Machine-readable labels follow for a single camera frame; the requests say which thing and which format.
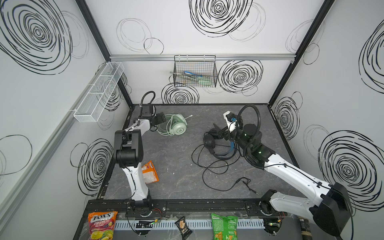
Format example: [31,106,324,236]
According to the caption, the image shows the black headphones with cable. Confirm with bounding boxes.
[191,129,259,195]

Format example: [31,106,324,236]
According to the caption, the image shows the mint green headphones with cable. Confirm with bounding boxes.
[157,114,193,136]

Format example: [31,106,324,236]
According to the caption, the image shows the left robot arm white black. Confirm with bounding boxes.
[113,104,166,212]

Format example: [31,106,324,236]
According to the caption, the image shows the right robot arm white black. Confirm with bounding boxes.
[203,123,353,239]

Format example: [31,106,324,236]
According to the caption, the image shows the green blue items in basket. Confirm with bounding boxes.
[170,71,215,87]

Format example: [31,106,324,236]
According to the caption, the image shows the orange snack bag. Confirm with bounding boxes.
[142,161,159,184]

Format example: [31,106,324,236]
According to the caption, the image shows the green chips bag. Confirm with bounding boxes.
[211,214,239,240]

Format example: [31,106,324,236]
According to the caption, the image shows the small dark snack packet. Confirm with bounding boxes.
[175,216,193,240]

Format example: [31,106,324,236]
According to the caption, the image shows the Fox's fruits candy bag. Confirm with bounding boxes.
[88,211,118,240]

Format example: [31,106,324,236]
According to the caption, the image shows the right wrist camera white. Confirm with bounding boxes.
[223,111,244,133]

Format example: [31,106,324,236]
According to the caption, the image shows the white mesh wall shelf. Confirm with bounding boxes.
[74,62,124,123]

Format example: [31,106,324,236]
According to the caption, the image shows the black wire wall basket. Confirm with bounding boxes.
[173,60,218,88]

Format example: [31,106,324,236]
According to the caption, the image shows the aluminium wall rail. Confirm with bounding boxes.
[110,54,296,62]

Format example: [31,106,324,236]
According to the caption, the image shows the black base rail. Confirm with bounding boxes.
[84,199,277,217]

